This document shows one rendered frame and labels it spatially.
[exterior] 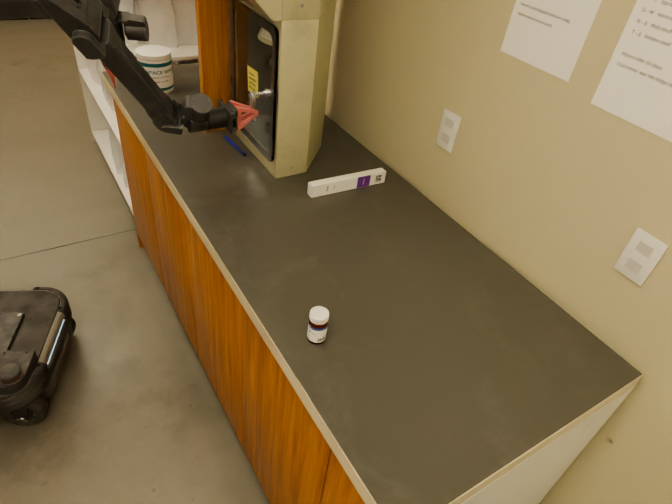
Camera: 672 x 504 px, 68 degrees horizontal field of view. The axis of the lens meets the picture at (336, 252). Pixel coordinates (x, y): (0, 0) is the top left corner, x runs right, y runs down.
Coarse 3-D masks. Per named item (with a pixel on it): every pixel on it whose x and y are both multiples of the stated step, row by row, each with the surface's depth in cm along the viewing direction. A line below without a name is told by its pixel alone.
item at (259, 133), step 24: (240, 24) 147; (264, 24) 134; (240, 48) 152; (264, 48) 138; (240, 72) 157; (264, 72) 142; (240, 96) 162; (264, 96) 146; (264, 120) 150; (264, 144) 155
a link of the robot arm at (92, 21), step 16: (0, 0) 90; (16, 0) 90; (32, 0) 89; (48, 0) 88; (64, 0) 91; (80, 0) 94; (96, 0) 98; (0, 16) 93; (16, 16) 93; (32, 16) 93; (48, 16) 93; (64, 16) 92; (80, 16) 94; (96, 16) 97; (96, 32) 97
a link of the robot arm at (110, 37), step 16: (80, 32) 95; (112, 32) 103; (80, 48) 98; (96, 48) 99; (112, 48) 103; (112, 64) 108; (128, 64) 110; (128, 80) 114; (144, 80) 117; (144, 96) 121; (160, 96) 124; (160, 112) 128; (176, 112) 134; (160, 128) 135
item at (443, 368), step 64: (192, 64) 224; (192, 192) 147; (256, 192) 151; (384, 192) 159; (256, 256) 128; (320, 256) 131; (384, 256) 134; (448, 256) 137; (256, 320) 113; (384, 320) 116; (448, 320) 118; (512, 320) 121; (576, 320) 123; (320, 384) 100; (384, 384) 102; (448, 384) 104; (512, 384) 106; (576, 384) 108; (384, 448) 91; (448, 448) 93; (512, 448) 94
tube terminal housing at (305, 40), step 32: (288, 0) 126; (320, 0) 130; (288, 32) 131; (320, 32) 138; (288, 64) 136; (320, 64) 147; (288, 96) 142; (320, 96) 158; (288, 128) 149; (320, 128) 169; (288, 160) 156
